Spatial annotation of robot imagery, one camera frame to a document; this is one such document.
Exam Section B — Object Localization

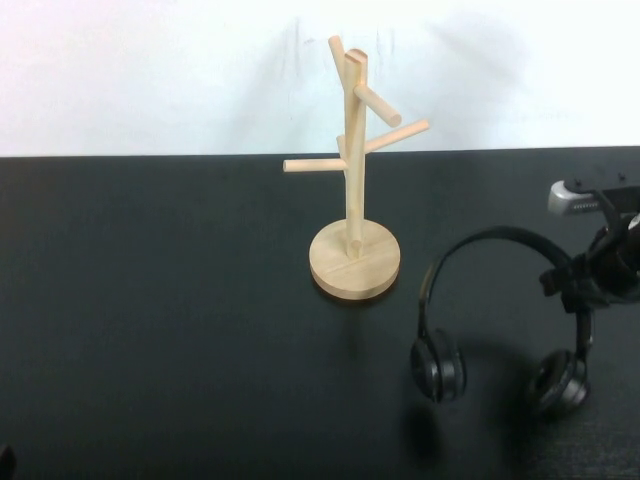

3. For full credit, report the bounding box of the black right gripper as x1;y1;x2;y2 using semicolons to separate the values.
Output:
538;212;640;315

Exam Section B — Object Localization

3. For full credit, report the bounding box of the black over-ear headphones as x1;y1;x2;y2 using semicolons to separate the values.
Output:
409;225;597;422

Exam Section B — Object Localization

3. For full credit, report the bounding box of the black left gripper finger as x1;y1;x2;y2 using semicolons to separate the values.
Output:
0;444;18;480

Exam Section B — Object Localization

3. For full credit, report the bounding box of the wooden tree headphone stand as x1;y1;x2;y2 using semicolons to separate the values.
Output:
282;34;431;302

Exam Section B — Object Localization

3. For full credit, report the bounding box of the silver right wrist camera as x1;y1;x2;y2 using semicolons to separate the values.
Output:
547;174;640;217

